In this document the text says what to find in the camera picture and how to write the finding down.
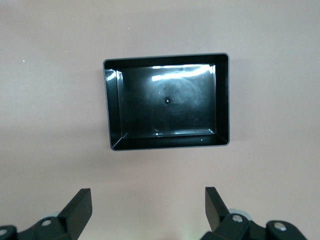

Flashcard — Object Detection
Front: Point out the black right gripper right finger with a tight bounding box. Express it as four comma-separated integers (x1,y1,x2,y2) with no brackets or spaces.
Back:
199,186,307,240

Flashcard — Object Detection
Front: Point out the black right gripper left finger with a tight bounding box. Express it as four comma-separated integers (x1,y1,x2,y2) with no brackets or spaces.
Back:
0,188,93,240

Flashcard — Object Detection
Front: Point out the black plastic box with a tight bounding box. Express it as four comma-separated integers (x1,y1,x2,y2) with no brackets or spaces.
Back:
102,52,230,152

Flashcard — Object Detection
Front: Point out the brown table mat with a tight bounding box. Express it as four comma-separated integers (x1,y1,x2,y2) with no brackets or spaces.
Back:
0,0,320,240

